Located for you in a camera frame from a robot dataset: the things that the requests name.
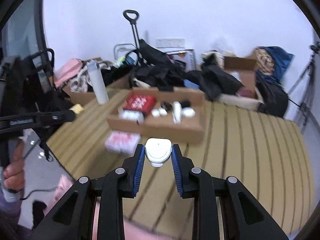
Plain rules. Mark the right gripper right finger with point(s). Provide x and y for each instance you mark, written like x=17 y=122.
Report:
x=243 y=217

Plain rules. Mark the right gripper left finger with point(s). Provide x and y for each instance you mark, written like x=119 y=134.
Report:
x=122 y=182

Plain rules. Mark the yellow small block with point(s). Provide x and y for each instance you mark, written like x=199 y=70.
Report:
x=77 y=109

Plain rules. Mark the white contact lens case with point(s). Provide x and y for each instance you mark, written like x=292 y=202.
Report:
x=158 y=151

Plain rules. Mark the large white round jar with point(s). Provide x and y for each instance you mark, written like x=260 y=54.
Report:
x=188 y=112

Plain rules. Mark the white spray bottle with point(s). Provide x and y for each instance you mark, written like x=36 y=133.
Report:
x=176 y=112

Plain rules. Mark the small white round jar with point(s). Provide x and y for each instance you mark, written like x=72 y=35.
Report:
x=155 y=113

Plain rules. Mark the white labelled plastic box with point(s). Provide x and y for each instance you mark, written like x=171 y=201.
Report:
x=135 y=116

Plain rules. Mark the black cloth ball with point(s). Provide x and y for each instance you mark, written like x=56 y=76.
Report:
x=185 y=103

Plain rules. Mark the left hand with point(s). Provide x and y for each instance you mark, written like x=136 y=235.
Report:
x=14 y=172

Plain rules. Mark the black equipment cart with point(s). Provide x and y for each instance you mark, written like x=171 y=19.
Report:
x=21 y=89

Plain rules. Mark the pink quilted jacket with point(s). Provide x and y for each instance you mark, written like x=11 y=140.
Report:
x=131 y=230

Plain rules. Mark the pink bag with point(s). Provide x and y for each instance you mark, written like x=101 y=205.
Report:
x=69 y=70

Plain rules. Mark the beige cloth pile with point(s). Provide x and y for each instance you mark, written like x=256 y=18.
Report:
x=81 y=82

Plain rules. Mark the pink white notebook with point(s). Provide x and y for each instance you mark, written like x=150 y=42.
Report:
x=122 y=142

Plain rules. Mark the white thermos bottle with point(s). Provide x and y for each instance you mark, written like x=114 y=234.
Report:
x=98 y=85

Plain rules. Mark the large cardboard tray box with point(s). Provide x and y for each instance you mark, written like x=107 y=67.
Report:
x=190 y=130

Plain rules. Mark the small white jar lid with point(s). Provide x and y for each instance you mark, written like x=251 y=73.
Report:
x=162 y=112

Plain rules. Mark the red book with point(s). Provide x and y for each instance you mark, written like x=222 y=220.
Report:
x=140 y=103

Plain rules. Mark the open cardboard box background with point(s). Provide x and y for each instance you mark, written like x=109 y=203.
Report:
x=243 y=69

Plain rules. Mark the black clothes pile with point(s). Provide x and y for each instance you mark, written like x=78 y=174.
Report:
x=156 y=70

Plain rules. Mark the wicker ball lamp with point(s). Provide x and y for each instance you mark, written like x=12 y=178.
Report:
x=265 y=63

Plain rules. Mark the blue bag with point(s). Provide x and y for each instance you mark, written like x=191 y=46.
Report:
x=282 y=61

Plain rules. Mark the black camera tripod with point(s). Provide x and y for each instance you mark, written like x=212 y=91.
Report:
x=303 y=113

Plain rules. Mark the black trolley handle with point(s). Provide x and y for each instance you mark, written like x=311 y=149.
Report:
x=132 y=16

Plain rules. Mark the white wall socket strip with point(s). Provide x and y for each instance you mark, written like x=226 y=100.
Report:
x=170 y=43

